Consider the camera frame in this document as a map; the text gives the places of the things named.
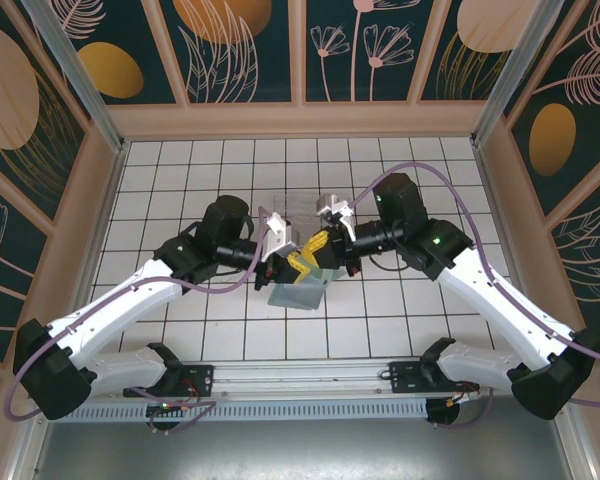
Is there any green card holder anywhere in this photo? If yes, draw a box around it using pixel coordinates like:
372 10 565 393
268 267 342 312

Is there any clear acrylic organizer tray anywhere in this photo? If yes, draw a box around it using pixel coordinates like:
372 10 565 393
271 192 326 226

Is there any aluminium table edge strip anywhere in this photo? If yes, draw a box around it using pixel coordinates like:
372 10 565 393
83 142 131 300
472 142 515 277

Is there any teal panel with orange oval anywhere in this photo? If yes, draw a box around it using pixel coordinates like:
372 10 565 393
504 0 600 217

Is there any grey metal sheet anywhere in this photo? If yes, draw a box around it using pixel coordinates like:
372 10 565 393
27 420 574 480

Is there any teal panel with feather outlines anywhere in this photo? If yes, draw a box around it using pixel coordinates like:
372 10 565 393
549 187 600 357

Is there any teal panel with flower outline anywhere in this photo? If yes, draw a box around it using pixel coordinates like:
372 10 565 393
0 174 50 364

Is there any teal panel with beige disc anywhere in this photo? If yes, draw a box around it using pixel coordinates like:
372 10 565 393
0 0 90 222

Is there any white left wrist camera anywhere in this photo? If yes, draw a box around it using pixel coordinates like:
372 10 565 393
259 210 301 262

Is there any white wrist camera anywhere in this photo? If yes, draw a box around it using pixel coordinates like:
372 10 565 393
259 210 301 262
315 193 357 242

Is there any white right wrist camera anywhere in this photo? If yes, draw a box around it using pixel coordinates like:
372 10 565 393
315 193 357 242

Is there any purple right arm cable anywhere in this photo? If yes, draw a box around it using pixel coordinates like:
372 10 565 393
347 162 600 432

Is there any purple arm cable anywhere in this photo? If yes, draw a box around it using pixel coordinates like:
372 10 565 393
4 207 276 437
347 162 600 432

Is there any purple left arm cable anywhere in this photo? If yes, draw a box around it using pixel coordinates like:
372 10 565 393
4 207 276 437

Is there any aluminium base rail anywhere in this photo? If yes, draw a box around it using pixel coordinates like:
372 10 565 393
182 360 394 402

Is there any slotted grey cable duct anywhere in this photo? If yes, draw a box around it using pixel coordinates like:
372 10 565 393
49 398 430 422

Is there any aluminium corner post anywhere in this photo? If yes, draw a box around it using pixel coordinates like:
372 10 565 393
471 0 567 147
19 0 127 152

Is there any aluminium frame bar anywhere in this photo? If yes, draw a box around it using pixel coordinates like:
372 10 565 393
552 414 599 480
4 417 50 480

